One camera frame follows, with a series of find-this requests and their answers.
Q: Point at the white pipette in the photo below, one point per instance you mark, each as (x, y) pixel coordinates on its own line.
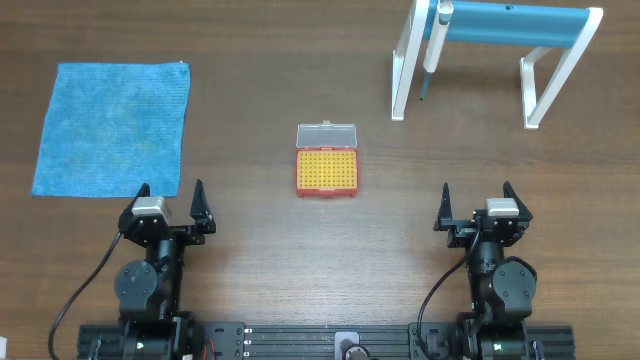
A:
(435, 45)

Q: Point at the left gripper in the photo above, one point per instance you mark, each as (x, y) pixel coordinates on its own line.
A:
(147, 231)

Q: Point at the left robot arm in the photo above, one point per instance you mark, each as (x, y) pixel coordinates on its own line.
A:
(135, 285)

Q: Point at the red and yellow tip box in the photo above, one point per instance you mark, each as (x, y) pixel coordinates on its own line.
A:
(327, 170)

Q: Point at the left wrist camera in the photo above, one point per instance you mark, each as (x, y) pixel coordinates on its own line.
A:
(150, 206)

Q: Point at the mounting rail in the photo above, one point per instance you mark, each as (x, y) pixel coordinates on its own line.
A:
(300, 340)

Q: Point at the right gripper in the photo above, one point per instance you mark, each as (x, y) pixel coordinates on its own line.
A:
(495, 231)

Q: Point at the blue cloth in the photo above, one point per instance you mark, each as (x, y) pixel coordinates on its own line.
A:
(110, 130)

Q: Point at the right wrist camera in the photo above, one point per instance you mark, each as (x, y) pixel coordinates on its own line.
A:
(502, 207)

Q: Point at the white and blue stand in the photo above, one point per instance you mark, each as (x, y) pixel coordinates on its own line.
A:
(500, 25)

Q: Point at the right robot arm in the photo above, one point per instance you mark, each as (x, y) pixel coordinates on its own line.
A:
(512, 290)

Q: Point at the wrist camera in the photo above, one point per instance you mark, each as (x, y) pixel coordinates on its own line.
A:
(502, 207)
(150, 206)

